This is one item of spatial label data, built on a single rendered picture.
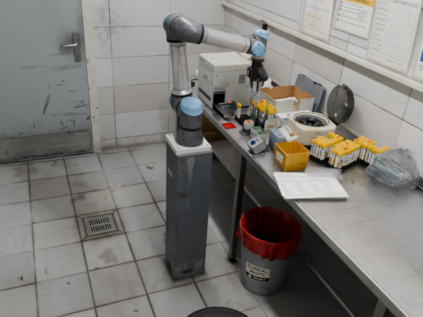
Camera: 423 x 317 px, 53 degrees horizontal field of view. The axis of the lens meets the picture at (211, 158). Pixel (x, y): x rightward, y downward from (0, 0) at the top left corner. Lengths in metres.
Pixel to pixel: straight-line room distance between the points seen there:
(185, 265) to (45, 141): 1.92
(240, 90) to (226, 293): 1.28
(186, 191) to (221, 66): 0.84
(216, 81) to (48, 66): 1.59
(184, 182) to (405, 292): 1.21
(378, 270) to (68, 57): 2.91
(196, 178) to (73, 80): 1.84
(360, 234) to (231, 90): 1.37
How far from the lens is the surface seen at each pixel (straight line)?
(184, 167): 2.26
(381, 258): 1.77
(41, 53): 3.76
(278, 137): 2.28
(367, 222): 1.93
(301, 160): 2.17
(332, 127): 2.47
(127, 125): 4.14
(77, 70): 3.82
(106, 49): 3.86
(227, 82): 2.77
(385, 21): 2.41
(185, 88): 2.29
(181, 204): 2.38
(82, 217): 3.29
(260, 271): 2.55
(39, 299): 2.75
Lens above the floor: 1.93
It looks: 29 degrees down
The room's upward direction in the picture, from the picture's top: 4 degrees clockwise
